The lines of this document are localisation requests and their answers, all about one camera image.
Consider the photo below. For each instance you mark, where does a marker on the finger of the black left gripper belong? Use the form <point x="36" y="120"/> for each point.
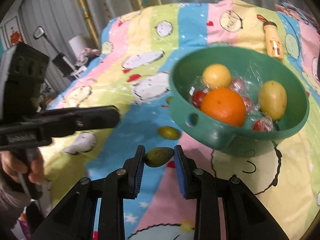
<point x="61" y="123"/>

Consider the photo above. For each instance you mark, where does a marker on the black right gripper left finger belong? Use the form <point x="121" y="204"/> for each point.
<point x="73" y="217"/>

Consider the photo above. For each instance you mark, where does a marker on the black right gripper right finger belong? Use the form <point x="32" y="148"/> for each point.
<point x="225" y="209"/>

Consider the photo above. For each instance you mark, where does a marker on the small green lime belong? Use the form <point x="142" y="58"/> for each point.
<point x="159" y="156"/>

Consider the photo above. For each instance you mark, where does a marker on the small yellow-green lime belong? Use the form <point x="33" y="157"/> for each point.
<point x="169" y="132"/>

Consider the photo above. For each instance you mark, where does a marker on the large yellow lemon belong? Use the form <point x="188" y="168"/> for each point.
<point x="216" y="76"/>

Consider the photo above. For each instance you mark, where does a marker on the pink fleece sleeve forearm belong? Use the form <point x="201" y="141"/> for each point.
<point x="13" y="201"/>

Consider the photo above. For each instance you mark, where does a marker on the plastic-wrapped red fruits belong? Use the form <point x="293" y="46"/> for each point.
<point x="237" y="84"/>

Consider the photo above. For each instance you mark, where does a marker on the person's left hand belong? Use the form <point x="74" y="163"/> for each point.
<point x="11" y="167"/>

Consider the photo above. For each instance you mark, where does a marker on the small mirror on stand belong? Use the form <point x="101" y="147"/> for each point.
<point x="60" y="60"/>

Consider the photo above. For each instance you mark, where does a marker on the green plastic basin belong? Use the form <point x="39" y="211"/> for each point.
<point x="221" y="122"/>

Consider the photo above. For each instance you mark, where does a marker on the white bags pile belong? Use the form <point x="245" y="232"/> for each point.
<point x="84" y="55"/>

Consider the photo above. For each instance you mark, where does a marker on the colourful striped cartoon bedsheet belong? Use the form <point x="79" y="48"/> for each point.
<point x="150" y="68"/>

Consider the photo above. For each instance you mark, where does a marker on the orange fruit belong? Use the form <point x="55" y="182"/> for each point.
<point x="224" y="105"/>

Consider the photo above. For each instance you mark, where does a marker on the yellow-green pear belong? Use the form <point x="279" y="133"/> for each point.
<point x="272" y="99"/>

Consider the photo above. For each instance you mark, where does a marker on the yellow bear thermos bottle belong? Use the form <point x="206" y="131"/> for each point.
<point x="273" y="42"/>

